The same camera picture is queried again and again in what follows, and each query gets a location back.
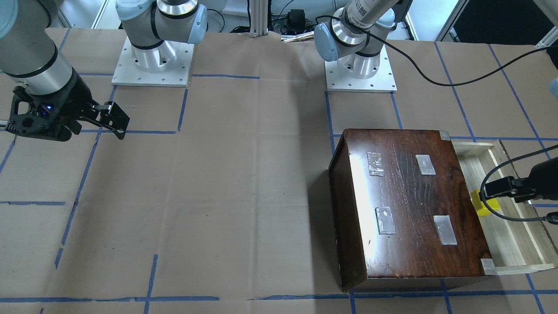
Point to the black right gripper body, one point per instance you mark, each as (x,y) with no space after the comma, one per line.
(75,101)

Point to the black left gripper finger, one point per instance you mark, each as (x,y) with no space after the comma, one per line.
(503,187)

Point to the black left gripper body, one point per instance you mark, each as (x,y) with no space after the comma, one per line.
(542,176)

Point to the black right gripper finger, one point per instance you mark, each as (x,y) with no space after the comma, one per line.
(112,117)

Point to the yellow block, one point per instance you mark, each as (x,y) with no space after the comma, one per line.
(480,207)

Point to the light wooden drawer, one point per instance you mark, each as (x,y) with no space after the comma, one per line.
(516,247)

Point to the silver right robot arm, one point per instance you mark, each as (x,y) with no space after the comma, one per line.
(31,58)

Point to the dark wooden drawer cabinet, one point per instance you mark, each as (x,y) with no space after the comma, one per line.
(402,213)

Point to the brown paper table mat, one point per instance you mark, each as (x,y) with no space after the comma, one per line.
(217,200)

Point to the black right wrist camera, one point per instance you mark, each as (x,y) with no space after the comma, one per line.
(29,116)

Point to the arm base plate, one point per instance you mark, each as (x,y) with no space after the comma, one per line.
(355,73)
(168,65)

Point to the aluminium frame post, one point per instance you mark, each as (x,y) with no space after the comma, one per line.
(259,17)

